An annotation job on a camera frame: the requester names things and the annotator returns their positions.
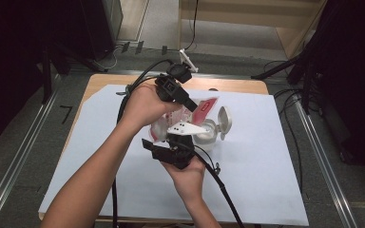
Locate white paper sheet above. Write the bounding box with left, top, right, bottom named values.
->
left=38, top=84, right=310, bottom=226

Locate right hand-held gripper cable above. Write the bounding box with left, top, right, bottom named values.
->
left=192, top=147, right=246, bottom=228

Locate person's left hand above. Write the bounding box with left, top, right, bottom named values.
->
left=119, top=83, right=183, bottom=136

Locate person's right hand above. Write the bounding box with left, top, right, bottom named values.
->
left=161, top=155, right=207, bottom=203

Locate light wooden bench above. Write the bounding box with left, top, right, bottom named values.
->
left=177, top=0, right=328, bottom=60

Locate wooden table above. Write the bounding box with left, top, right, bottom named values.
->
left=38, top=73, right=310, bottom=227

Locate metal floor rail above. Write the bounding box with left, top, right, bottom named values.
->
left=0, top=74, right=62, bottom=228
left=293, top=94, right=359, bottom=228
left=107, top=69, right=286, bottom=81

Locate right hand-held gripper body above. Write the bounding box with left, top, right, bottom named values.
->
left=151, top=121, right=209, bottom=170

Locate black cabinet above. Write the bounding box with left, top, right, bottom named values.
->
left=79, top=0, right=124, bottom=62

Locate black metal stand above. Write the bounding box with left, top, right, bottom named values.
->
left=40, top=44, right=108, bottom=105
left=250, top=47, right=322, bottom=113

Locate red white spouted pouch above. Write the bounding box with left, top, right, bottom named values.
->
left=147, top=96, right=220, bottom=143

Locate white lidded pitcher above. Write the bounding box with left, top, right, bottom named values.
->
left=191, top=105, right=234, bottom=153

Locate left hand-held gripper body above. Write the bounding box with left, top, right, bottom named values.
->
left=153, top=47, right=201, bottom=104

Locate black curtain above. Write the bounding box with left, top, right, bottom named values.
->
left=317, top=0, right=365, bottom=188
left=0, top=0, right=86, bottom=153

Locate bundle of black floor cables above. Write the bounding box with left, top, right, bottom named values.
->
left=262, top=60, right=322, bottom=194

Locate grey floor cable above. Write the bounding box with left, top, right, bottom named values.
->
left=94, top=46, right=123, bottom=72

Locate black hanging cable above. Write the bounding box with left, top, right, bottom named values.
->
left=178, top=0, right=201, bottom=52

